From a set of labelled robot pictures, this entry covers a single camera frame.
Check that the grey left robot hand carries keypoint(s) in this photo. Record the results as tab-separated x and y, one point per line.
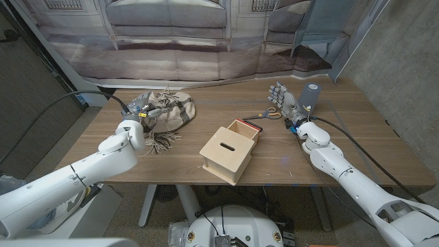
139	108

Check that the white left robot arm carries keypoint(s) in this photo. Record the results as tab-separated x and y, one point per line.
68	185

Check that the white table leg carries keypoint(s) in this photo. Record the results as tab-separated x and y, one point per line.
188	204
147	206

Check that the printed room backdrop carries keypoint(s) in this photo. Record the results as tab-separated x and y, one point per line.
192	51

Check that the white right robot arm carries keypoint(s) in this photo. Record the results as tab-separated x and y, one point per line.
353	182

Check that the grey table leg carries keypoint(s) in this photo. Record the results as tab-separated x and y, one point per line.
320	209

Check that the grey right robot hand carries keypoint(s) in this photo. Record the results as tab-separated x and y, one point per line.
289	101

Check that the grey cylinder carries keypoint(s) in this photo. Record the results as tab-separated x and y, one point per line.
311	96

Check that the clear plastic bag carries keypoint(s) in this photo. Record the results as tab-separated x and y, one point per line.
176	233

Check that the grey and yellow scissors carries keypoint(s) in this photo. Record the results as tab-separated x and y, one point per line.
272	115

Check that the wooden box with slot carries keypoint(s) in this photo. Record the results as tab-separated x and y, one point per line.
223	158

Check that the wooden drawer with red edge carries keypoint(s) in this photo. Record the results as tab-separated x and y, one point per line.
244	129

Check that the beige plaid fringed scarf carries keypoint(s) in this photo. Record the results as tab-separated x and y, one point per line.
175	109

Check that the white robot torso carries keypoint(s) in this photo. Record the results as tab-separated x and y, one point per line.
236	226

